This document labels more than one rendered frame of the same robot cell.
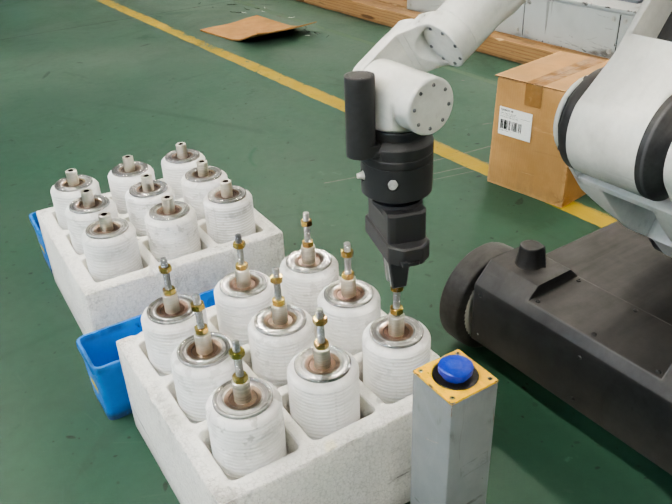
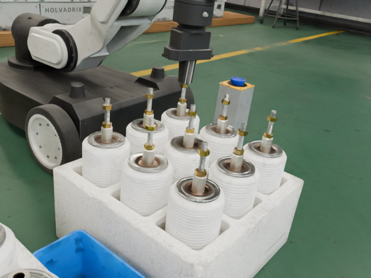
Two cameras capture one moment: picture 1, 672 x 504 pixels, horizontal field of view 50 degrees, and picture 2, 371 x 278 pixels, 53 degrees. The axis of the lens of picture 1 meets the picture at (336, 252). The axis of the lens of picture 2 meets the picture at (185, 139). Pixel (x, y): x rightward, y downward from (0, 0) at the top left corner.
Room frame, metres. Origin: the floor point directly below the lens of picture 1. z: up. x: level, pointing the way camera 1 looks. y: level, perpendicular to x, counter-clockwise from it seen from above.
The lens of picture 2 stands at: (1.12, 0.72, 0.59)
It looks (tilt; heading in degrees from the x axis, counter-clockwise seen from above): 25 degrees down; 248
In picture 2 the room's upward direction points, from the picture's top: 7 degrees clockwise
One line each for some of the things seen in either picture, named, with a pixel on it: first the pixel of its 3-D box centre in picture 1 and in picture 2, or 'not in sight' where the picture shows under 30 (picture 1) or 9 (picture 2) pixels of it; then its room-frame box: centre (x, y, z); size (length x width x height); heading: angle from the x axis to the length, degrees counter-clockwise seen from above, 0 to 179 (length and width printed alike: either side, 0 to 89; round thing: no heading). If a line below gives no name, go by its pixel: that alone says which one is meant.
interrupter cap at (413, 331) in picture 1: (396, 331); (180, 114); (0.81, -0.08, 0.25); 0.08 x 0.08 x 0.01
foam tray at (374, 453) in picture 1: (288, 404); (180, 208); (0.85, 0.08, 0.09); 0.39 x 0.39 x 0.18; 31
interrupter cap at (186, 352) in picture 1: (204, 349); (235, 166); (0.79, 0.18, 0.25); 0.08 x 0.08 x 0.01
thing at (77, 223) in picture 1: (99, 245); not in sight; (1.26, 0.47, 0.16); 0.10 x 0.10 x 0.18
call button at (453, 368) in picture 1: (455, 371); (237, 81); (0.64, -0.13, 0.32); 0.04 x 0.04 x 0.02
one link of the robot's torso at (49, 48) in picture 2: not in sight; (68, 46); (1.05, -0.65, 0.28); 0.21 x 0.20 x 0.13; 124
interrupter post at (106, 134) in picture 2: (308, 254); (106, 134); (1.01, 0.04, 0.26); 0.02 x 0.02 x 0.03
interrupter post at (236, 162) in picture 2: (203, 342); (236, 161); (0.79, 0.18, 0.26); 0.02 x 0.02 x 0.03
